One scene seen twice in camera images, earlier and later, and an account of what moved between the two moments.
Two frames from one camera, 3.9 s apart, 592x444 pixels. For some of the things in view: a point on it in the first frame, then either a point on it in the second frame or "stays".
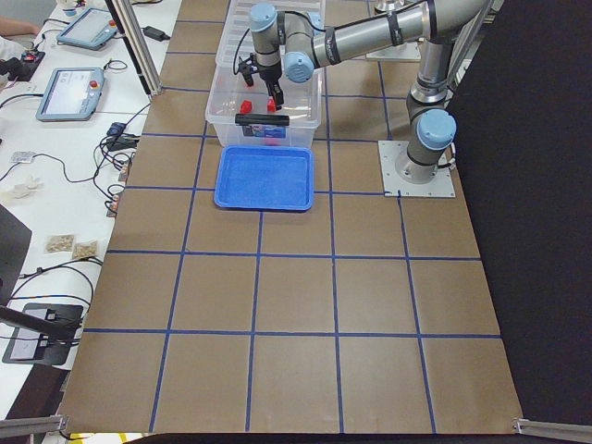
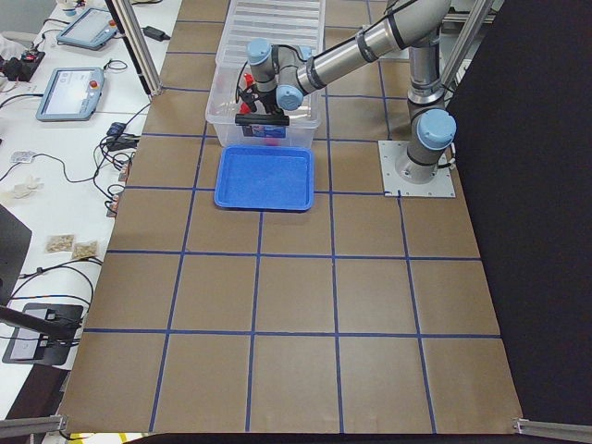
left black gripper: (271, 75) → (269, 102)
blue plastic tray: (265, 178) stays
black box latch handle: (263, 119) stays
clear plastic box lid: (237, 40) stays
